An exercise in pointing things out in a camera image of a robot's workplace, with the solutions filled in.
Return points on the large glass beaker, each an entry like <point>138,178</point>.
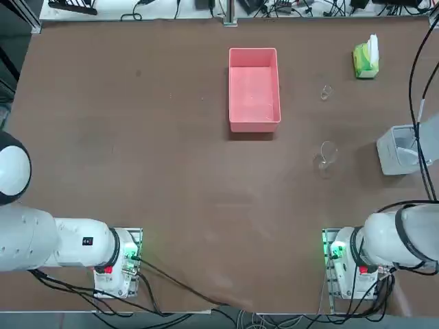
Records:
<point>324,157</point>

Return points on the white bin with lid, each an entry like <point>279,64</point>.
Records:
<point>387,154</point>

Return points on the aluminium frame profile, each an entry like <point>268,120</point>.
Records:
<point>32,20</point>

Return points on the small glass beaker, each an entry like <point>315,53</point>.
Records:
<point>325,94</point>

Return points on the pink plastic container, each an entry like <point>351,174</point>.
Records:
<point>254,89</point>

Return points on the aluminium frame post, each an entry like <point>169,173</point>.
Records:
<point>230,12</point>

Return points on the black finned device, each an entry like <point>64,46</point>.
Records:
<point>73,7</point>

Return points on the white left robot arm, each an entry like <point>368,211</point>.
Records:
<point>27,240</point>

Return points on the green tissue pack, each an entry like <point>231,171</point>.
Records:
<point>361,63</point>

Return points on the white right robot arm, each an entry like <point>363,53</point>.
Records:
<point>380,236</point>

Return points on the black power adapter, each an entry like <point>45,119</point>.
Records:
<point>204,4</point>
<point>252,6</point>

